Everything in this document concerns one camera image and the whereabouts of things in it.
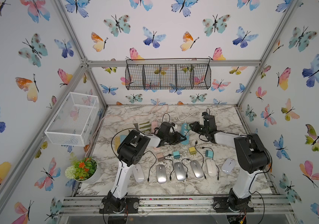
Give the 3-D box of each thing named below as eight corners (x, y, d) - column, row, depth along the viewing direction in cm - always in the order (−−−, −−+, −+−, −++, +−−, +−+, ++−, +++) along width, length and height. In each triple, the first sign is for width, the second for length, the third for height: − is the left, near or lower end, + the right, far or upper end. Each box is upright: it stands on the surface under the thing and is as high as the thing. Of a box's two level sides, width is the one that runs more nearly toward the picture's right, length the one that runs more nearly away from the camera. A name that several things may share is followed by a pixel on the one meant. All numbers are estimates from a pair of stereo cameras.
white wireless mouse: (136, 184, 83) (135, 183, 81) (132, 166, 89) (132, 165, 88) (145, 181, 84) (145, 179, 82) (141, 163, 91) (140, 162, 89)
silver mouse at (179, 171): (176, 181, 84) (177, 180, 82) (173, 164, 91) (173, 162, 89) (185, 180, 84) (186, 179, 83) (182, 162, 91) (182, 161, 89)
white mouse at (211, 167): (208, 176, 85) (209, 175, 84) (205, 160, 92) (206, 158, 90) (216, 176, 85) (218, 175, 84) (213, 160, 92) (214, 158, 90)
